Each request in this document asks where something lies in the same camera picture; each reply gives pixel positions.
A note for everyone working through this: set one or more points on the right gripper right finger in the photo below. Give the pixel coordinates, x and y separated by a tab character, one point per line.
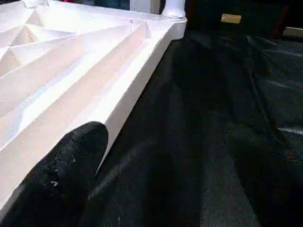
272	184

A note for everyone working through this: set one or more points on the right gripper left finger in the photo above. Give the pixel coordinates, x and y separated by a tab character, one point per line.
59	179

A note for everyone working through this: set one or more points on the white plastic table top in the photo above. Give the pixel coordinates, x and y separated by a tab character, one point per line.
59	71

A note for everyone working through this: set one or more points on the small tan label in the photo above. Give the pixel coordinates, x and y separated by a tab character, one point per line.
231	18

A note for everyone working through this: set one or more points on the white glass-door cabinet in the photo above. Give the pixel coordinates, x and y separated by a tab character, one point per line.
142	6

